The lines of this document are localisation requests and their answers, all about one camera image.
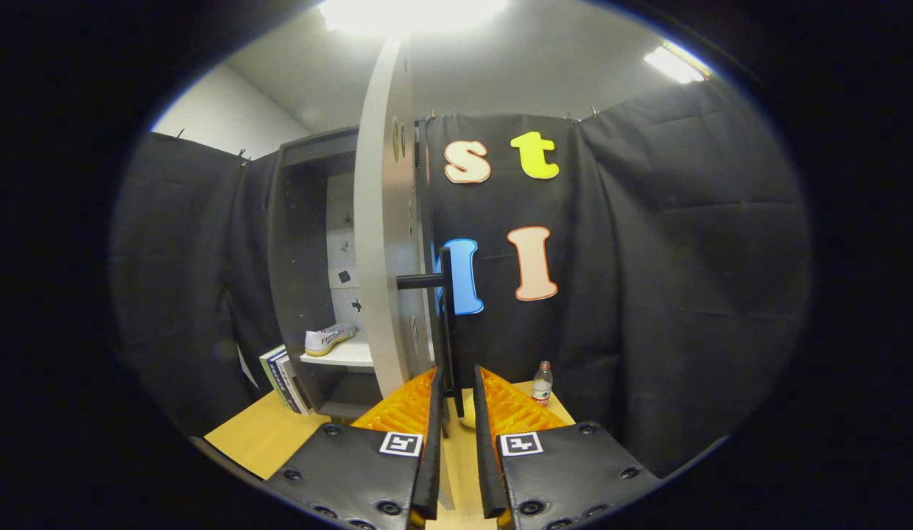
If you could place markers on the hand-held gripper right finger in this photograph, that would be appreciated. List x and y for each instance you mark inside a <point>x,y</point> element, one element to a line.
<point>484,471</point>

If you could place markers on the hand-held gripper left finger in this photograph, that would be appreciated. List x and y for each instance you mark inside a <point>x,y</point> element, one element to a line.
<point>432,471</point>

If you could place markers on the white shoe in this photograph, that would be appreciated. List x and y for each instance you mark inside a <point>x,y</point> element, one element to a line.
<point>328,338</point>

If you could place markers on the beige shoe cabinet door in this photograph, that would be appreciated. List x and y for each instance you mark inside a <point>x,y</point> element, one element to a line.
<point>383,258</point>

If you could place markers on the dark grey shoe cabinet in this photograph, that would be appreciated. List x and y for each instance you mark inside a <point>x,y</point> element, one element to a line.
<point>298,258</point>

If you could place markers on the small yellow round object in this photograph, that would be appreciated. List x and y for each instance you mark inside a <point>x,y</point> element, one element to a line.
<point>468,422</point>

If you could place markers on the clear plastic water bottle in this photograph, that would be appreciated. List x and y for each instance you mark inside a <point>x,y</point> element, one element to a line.
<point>542,386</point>

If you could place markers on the white book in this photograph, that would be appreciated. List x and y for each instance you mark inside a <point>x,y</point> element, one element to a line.
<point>288,375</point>

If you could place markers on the green book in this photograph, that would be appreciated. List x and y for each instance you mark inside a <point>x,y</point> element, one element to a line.
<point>271,375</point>

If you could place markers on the black backdrop cloth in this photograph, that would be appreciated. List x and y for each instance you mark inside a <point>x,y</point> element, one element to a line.
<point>685,294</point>

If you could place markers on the large ceiling light panel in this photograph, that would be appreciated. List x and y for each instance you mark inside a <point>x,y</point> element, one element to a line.
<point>412,13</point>

